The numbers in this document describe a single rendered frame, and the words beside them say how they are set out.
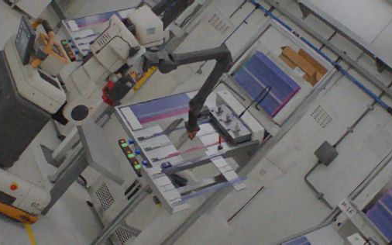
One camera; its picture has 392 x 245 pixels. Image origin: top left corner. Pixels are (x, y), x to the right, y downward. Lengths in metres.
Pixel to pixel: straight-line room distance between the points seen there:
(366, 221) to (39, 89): 1.81
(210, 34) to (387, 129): 1.75
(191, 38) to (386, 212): 2.46
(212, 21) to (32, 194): 2.38
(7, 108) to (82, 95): 0.47
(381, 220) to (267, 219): 2.27
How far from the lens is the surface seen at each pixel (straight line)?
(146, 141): 3.42
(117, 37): 2.88
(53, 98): 2.71
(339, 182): 4.80
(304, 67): 3.98
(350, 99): 5.10
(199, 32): 4.65
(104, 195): 3.93
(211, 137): 3.47
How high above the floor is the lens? 1.51
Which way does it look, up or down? 8 degrees down
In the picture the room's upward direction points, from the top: 43 degrees clockwise
